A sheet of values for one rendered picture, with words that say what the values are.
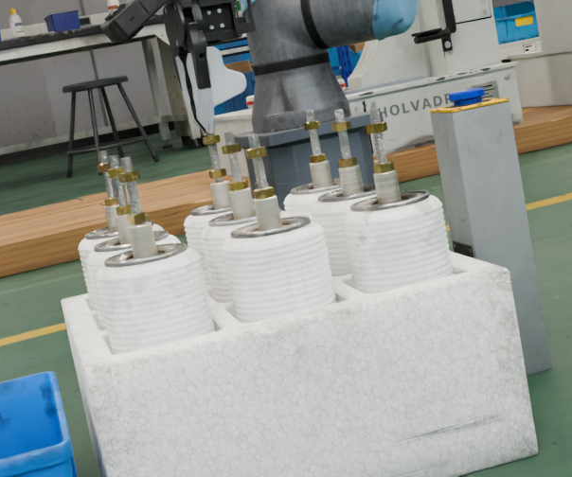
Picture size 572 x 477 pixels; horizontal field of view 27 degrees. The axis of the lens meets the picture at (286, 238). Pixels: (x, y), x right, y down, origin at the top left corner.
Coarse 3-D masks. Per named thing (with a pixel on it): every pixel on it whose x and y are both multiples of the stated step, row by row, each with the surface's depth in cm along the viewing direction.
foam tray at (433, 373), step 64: (64, 320) 137; (320, 320) 104; (384, 320) 105; (448, 320) 107; (512, 320) 108; (128, 384) 100; (192, 384) 102; (256, 384) 103; (320, 384) 105; (384, 384) 106; (448, 384) 107; (512, 384) 109; (128, 448) 101; (192, 448) 102; (256, 448) 104; (320, 448) 105; (384, 448) 107; (448, 448) 108; (512, 448) 110
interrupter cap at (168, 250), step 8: (160, 248) 109; (168, 248) 109; (176, 248) 107; (184, 248) 106; (112, 256) 109; (120, 256) 108; (128, 256) 108; (152, 256) 104; (160, 256) 104; (168, 256) 104; (104, 264) 107; (112, 264) 105; (120, 264) 104; (128, 264) 104; (136, 264) 104
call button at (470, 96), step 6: (462, 90) 134; (468, 90) 132; (474, 90) 132; (480, 90) 132; (450, 96) 133; (456, 96) 132; (462, 96) 132; (468, 96) 132; (474, 96) 132; (480, 96) 132; (456, 102) 133; (462, 102) 132; (468, 102) 132; (474, 102) 132
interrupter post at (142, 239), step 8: (144, 224) 106; (136, 232) 106; (144, 232) 106; (152, 232) 107; (136, 240) 106; (144, 240) 106; (152, 240) 107; (136, 248) 106; (144, 248) 106; (152, 248) 107; (136, 256) 107; (144, 256) 106
